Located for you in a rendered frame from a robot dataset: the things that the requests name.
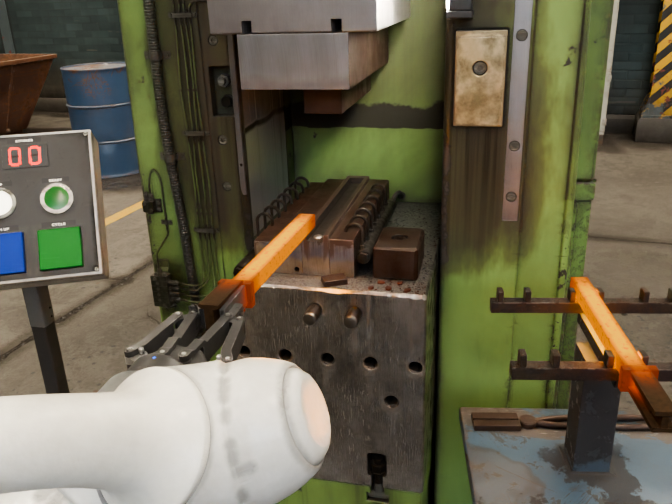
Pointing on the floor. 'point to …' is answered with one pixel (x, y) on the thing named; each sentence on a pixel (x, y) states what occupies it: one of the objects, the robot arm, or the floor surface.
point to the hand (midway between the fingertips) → (223, 306)
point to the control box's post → (46, 338)
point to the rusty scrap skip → (21, 88)
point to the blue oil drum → (103, 113)
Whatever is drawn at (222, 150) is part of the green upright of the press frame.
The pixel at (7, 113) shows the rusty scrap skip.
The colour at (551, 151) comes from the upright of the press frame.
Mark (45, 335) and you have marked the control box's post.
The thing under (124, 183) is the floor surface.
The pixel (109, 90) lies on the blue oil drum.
